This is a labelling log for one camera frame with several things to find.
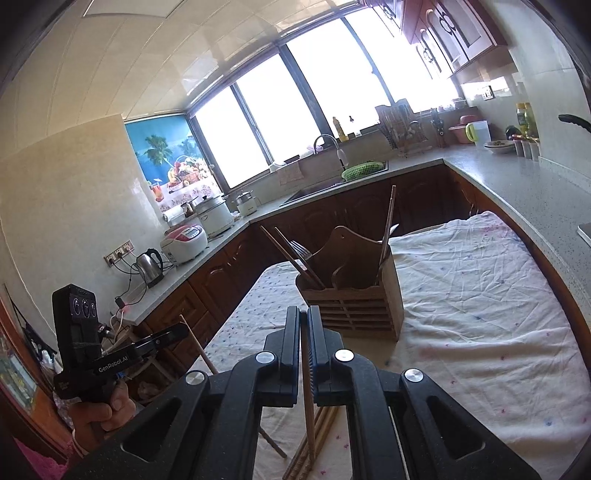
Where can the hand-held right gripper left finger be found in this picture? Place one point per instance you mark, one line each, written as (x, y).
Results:
(291, 350)

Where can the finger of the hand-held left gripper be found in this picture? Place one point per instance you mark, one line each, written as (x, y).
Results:
(173, 332)

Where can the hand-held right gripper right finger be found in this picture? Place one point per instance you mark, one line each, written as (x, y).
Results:
(316, 350)

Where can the wooden chopstick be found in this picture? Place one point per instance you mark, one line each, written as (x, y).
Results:
(198, 346)
(286, 256)
(295, 251)
(388, 221)
(307, 415)

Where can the wooden utensil holder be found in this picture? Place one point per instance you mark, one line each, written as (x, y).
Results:
(351, 309)

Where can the steel fork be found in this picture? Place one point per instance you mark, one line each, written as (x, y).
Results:
(302, 256)

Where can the pile of wooden chopsticks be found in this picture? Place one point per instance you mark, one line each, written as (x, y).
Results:
(295, 466)

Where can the steel spoon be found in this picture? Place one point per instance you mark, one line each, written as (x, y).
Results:
(392, 230)

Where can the person's left forearm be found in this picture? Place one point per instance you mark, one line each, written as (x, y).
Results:
(51, 461)

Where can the person's left hand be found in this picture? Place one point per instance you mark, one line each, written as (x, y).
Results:
(104, 415)

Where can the steel electric kettle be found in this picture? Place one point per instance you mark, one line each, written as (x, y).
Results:
(150, 267)

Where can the pink white rice cooker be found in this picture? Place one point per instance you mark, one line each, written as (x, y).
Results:
(184, 242)

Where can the paper towel roll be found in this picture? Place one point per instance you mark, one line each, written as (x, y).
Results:
(173, 214)

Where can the large white cooker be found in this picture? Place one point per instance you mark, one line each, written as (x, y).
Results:
(214, 217)

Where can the small white stew pot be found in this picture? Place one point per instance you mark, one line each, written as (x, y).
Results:
(247, 204)

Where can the wooden lower cabinets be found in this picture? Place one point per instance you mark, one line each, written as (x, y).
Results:
(360, 207)

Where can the wooden cabinets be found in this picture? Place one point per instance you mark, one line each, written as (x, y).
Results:
(448, 32)
(360, 207)

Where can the floral white tablecloth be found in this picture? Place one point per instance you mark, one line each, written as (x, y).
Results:
(461, 314)

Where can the kitchen sink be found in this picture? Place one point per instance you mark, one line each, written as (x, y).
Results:
(318, 187)

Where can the hanging dish cloth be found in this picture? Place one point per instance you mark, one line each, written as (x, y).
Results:
(291, 173)

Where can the green colander basket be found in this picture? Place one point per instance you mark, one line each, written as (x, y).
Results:
(362, 170)

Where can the curved steel faucet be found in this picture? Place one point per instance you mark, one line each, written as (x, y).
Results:
(339, 154)

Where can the yellow bottle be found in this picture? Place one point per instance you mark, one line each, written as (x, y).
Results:
(340, 130)

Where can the dish rack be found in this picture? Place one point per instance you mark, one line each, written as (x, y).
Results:
(401, 129)

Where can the knife holder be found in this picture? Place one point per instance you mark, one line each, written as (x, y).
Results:
(439, 129)

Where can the pink basin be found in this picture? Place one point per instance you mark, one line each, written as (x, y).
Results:
(459, 131)

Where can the kitchen window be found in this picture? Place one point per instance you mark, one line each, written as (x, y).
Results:
(323, 83)

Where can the shallow bowl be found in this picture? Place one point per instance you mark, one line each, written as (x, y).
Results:
(498, 146)

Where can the white spice jars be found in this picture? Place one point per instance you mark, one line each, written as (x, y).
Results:
(526, 148)

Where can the cooking oil bottles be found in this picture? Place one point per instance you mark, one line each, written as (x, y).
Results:
(526, 120)

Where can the wooden upper cabinets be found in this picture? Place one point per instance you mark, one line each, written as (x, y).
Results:
(448, 32)

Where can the wall socket strip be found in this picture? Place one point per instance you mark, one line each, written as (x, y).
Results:
(119, 252)

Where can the tropical fruit wall poster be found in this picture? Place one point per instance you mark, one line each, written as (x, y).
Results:
(166, 157)

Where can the small wall socket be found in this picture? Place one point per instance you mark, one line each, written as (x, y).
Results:
(488, 93)

